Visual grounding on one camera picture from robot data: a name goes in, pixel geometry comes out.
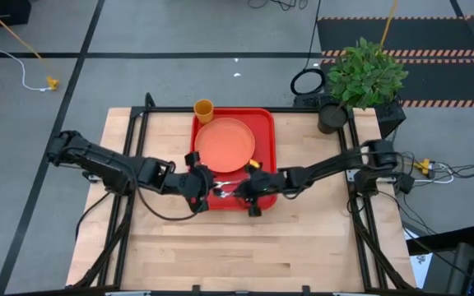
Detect black plant pot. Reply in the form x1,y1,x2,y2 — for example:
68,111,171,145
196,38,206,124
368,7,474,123
317,101,349,136

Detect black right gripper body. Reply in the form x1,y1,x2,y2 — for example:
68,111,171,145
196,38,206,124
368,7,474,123
232,166,290,206

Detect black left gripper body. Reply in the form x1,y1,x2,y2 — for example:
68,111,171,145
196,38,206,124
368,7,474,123
165,162,221,206

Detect white floor cable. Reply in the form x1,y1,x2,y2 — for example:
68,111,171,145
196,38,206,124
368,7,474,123
0,0,52,93

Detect bundle of thin cables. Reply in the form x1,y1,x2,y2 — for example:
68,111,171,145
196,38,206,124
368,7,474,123
401,158,474,186

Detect white paper with logo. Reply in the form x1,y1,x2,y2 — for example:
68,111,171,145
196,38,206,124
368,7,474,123
408,253,434,289

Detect orange plastic cup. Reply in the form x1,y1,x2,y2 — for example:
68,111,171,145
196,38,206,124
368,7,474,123
193,99,215,125

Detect black aluminium table frame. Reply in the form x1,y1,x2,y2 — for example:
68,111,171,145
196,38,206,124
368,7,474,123
72,92,417,294

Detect black coiled cable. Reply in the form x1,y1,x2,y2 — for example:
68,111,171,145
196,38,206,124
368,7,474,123
289,0,327,96

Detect black crate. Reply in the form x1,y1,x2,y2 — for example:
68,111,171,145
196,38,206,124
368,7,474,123
0,0,31,30

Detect yellow hanging cable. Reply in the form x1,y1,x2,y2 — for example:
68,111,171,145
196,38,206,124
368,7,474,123
379,0,398,47

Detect green leafy plant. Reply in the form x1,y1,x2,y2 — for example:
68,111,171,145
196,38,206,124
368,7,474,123
326,36,409,112

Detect orange plastic plate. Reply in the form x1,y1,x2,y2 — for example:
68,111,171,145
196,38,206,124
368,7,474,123
193,117,257,174

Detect black cables on floor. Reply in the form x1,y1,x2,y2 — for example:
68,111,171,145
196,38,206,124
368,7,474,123
247,0,309,12

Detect yellow floor cable with plug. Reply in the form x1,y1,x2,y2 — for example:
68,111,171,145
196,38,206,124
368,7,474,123
0,0,60,91

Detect red-handled metal fork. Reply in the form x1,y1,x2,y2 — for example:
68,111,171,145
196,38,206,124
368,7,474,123
211,178,251,199

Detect hazard striped black mat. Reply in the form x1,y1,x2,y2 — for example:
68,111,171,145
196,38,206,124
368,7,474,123
317,15,474,109

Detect red plastic tray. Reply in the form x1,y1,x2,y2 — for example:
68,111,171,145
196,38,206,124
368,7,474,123
186,107,278,211

